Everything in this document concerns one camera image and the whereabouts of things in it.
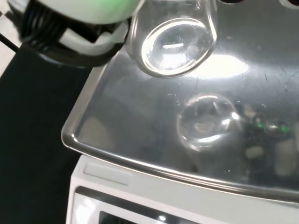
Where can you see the black bench cloth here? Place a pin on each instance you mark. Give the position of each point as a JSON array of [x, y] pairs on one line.
[[32, 140]]

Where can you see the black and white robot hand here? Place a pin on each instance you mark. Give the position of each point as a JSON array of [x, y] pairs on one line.
[[77, 11]]

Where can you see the white electronic balance steel pan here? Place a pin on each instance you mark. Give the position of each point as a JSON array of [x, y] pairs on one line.
[[149, 112]]

